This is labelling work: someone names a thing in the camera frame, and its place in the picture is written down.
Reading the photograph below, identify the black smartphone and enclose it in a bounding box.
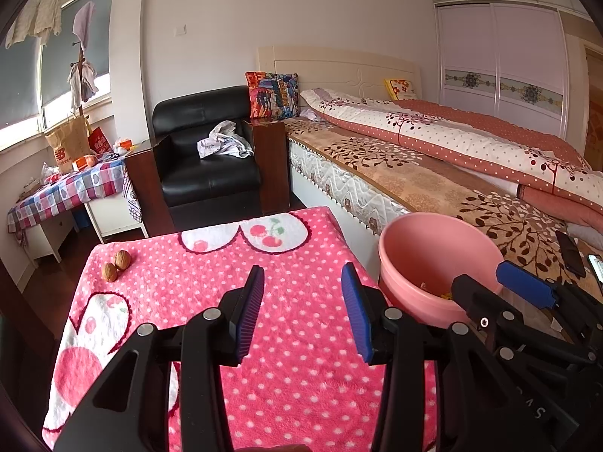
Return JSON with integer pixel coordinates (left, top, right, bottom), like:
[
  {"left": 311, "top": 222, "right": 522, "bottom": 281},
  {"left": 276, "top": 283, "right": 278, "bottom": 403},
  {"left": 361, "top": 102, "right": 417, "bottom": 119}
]
[{"left": 555, "top": 230, "right": 587, "bottom": 278}]

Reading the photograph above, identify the white crumpled cloth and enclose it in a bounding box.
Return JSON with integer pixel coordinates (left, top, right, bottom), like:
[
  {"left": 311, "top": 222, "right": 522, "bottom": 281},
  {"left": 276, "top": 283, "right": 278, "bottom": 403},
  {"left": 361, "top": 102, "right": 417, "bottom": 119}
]
[{"left": 197, "top": 121, "right": 255, "bottom": 160}]

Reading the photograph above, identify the cream knitted sweater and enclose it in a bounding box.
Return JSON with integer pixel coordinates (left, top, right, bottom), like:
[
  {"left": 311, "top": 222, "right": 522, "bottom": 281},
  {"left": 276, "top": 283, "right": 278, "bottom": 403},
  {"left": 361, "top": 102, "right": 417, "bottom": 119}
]
[{"left": 6, "top": 0, "right": 63, "bottom": 50}]

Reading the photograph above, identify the black leather armchair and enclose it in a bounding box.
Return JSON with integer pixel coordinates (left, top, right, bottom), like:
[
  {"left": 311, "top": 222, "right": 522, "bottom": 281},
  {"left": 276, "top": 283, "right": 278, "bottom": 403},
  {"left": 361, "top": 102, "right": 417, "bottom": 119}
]
[{"left": 152, "top": 86, "right": 263, "bottom": 220}]

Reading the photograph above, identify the wooden coat rack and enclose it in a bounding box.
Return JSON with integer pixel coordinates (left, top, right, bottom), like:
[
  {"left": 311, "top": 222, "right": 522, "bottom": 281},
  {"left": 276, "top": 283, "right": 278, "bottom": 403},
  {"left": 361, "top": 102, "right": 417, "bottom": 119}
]
[{"left": 70, "top": 40, "right": 99, "bottom": 123}]

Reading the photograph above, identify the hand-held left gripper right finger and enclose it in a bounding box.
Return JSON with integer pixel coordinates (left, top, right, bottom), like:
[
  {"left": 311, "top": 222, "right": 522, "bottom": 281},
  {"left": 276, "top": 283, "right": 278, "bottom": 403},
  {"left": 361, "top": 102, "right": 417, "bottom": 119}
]
[{"left": 340, "top": 263, "right": 519, "bottom": 452}]

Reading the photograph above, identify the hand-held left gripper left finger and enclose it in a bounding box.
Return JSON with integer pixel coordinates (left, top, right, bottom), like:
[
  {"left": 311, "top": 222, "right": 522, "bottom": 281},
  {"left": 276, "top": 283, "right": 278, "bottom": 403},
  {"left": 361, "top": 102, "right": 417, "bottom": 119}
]
[{"left": 54, "top": 264, "right": 265, "bottom": 452}]

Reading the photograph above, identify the brown paper bag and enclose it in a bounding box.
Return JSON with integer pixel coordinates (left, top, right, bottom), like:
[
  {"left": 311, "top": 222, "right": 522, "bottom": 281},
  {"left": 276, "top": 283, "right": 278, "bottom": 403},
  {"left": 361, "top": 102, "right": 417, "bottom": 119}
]
[{"left": 44, "top": 115, "right": 95, "bottom": 175}]

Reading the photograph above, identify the red paper bag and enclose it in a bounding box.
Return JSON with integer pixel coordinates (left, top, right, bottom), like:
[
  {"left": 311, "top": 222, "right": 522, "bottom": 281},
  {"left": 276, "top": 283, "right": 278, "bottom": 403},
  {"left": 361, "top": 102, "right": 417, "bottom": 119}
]
[{"left": 87, "top": 126, "right": 111, "bottom": 155}]

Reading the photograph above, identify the floral dotted quilt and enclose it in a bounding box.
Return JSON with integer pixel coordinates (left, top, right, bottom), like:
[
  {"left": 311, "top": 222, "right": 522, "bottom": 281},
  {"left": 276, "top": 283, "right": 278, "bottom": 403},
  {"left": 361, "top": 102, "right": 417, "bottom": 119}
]
[{"left": 300, "top": 87, "right": 603, "bottom": 234}]

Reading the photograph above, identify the pink plastic bucket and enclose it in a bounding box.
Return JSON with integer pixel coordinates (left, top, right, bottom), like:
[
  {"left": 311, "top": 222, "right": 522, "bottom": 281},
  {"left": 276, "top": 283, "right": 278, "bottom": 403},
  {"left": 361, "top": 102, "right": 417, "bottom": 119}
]
[{"left": 378, "top": 213, "right": 506, "bottom": 328}]

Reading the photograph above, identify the cream bed headboard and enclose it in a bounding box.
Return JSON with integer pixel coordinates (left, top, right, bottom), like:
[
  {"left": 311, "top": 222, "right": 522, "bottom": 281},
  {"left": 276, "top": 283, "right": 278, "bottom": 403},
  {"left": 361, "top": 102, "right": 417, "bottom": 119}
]
[{"left": 257, "top": 46, "right": 422, "bottom": 104}]

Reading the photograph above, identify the coat stand with clothes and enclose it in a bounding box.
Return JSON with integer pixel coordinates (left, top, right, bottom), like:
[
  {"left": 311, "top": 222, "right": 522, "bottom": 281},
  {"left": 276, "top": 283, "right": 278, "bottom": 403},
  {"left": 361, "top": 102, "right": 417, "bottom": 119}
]
[{"left": 0, "top": 0, "right": 116, "bottom": 151}]

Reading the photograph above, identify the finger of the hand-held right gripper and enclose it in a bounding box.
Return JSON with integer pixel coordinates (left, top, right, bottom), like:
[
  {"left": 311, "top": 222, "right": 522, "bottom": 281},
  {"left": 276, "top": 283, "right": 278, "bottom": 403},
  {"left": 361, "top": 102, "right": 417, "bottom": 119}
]
[
  {"left": 451, "top": 274, "right": 523, "bottom": 347},
  {"left": 496, "top": 260, "right": 603, "bottom": 340}
]

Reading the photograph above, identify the white hanging garment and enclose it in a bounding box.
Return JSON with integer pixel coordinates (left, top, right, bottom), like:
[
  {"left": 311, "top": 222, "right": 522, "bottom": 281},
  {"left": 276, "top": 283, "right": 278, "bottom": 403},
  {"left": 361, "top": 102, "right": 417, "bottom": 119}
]
[{"left": 67, "top": 59, "right": 98, "bottom": 109}]

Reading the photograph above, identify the smartphone with lit screen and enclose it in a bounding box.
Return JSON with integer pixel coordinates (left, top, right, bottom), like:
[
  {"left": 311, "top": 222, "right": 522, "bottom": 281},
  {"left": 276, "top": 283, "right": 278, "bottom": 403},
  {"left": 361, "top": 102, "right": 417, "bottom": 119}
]
[{"left": 586, "top": 253, "right": 603, "bottom": 293}]

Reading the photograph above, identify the wooden door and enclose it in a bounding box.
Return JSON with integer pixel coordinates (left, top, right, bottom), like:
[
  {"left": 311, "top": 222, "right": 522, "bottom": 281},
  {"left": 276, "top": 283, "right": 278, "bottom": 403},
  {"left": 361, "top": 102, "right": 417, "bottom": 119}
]
[{"left": 584, "top": 40, "right": 603, "bottom": 170}]

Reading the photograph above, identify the pink polka dot blanket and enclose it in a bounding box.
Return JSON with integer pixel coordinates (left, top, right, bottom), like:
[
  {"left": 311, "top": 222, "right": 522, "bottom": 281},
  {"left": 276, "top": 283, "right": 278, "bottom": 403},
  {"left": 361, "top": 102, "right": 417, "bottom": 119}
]
[{"left": 41, "top": 206, "right": 439, "bottom": 452}]

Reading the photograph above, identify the bed with leaf blanket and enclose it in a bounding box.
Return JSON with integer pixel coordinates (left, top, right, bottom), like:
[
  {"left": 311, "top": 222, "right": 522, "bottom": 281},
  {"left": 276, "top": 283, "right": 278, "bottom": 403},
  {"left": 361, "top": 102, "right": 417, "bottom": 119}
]
[{"left": 287, "top": 139, "right": 410, "bottom": 236}]

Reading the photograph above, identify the dark wooden side cabinet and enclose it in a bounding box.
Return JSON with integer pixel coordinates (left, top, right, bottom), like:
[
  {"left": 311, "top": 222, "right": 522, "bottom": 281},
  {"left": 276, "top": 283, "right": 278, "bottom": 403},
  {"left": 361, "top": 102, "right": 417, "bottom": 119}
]
[
  {"left": 242, "top": 118, "right": 292, "bottom": 215},
  {"left": 124, "top": 134, "right": 176, "bottom": 238}
]

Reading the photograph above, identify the pink hanging cloth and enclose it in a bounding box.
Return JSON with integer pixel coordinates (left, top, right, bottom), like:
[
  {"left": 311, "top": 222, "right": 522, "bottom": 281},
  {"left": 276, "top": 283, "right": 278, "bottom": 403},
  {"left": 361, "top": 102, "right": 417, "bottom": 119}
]
[{"left": 73, "top": 1, "right": 97, "bottom": 50}]

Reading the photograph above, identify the yellow floral pillow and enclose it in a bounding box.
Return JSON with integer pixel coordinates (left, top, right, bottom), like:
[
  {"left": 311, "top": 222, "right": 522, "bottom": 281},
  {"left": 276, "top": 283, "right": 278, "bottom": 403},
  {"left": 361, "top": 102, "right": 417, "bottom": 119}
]
[{"left": 384, "top": 78, "right": 419, "bottom": 101}]

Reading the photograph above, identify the checkered side table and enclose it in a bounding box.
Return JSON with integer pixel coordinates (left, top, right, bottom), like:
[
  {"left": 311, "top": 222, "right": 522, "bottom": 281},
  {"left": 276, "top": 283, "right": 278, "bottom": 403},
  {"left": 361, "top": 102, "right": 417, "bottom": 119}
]
[{"left": 7, "top": 160, "right": 142, "bottom": 246}]

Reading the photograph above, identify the colourful printed cushion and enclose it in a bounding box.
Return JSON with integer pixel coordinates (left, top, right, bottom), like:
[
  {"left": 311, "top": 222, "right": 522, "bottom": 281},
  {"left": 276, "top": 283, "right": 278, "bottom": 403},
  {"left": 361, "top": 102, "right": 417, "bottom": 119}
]
[{"left": 245, "top": 72, "right": 301, "bottom": 121}]

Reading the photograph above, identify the white sliding wardrobe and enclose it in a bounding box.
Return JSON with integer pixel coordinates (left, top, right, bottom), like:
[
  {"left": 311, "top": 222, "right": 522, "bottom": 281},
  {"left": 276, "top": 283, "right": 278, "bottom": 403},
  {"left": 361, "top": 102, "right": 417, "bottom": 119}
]
[{"left": 431, "top": 0, "right": 585, "bottom": 151}]

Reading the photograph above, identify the bed with floral quilt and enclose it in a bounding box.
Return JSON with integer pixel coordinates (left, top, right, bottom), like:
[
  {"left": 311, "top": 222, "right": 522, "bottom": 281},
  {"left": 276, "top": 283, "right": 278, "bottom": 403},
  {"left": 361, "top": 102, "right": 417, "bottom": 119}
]
[{"left": 283, "top": 117, "right": 603, "bottom": 302}]

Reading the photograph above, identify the white side table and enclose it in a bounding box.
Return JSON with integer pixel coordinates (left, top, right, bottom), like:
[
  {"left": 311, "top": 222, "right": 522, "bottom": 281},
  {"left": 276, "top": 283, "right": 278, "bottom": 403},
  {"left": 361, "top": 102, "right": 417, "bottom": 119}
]
[{"left": 26, "top": 198, "right": 149, "bottom": 264}]

